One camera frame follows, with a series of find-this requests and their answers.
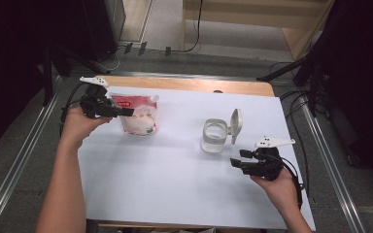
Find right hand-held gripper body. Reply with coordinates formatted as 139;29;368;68
239;136;296;182

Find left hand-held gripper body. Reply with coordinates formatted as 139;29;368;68
79;76;124;119

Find white and red refill pouch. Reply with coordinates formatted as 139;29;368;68
110;92;160;137

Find clear container with white lid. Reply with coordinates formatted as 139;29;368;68
200;108;244;154

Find person's left hand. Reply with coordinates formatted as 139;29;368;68
60;107;114;150

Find person's right hand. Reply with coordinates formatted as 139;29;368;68
250;170;301;212

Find black metal stand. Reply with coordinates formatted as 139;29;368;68
42;42;111;106
255;32;334;117

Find white paper sheet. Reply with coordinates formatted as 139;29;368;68
77;84;317;231

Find light wooden cabinet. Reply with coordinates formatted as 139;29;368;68
181;0;335;62

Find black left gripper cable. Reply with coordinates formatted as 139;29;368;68
59;82;90;137

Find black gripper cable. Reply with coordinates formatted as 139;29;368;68
271;154;306;209
59;82;90;137

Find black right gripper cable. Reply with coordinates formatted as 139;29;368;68
271;154;306;209

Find black floor cables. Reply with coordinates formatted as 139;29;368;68
269;60;329;198

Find aluminium floor rail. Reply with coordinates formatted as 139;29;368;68
0;77;63;233
299;96;367;233

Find black hanging cable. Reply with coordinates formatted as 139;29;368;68
180;0;205;54

